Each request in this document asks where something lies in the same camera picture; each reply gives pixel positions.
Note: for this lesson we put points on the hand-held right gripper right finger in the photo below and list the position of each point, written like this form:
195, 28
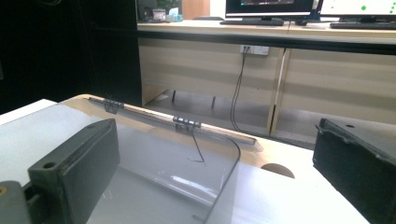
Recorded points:
358, 174

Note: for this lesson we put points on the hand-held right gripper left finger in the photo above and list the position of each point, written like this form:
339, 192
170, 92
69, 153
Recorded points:
74, 174

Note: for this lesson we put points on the transparent grey hinged plastic box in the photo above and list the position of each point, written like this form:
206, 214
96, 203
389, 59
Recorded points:
162, 161

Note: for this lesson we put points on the white table cover sheet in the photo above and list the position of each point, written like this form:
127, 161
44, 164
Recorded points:
280, 199

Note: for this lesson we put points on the black computer keyboard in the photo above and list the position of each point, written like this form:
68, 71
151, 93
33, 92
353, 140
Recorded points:
252, 22
364, 25

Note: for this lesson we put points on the long beige wooden desk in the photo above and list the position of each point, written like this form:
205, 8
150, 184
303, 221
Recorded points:
193, 71

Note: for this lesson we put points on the black computer mouse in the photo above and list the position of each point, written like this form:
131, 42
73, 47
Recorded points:
301, 22

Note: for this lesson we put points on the computer monitor with white screen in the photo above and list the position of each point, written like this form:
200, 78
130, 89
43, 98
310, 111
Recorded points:
358, 6

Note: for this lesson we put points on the black desk device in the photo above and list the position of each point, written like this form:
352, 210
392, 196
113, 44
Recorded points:
146, 9

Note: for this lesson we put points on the teal tissue box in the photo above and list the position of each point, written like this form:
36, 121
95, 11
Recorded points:
174, 15

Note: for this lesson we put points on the computer monitor with dark screen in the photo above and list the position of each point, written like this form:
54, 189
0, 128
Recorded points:
267, 6

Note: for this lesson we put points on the dark mouse pad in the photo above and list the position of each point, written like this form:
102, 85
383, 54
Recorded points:
208, 18

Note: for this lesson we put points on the white wall socket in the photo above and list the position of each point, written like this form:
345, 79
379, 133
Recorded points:
254, 49

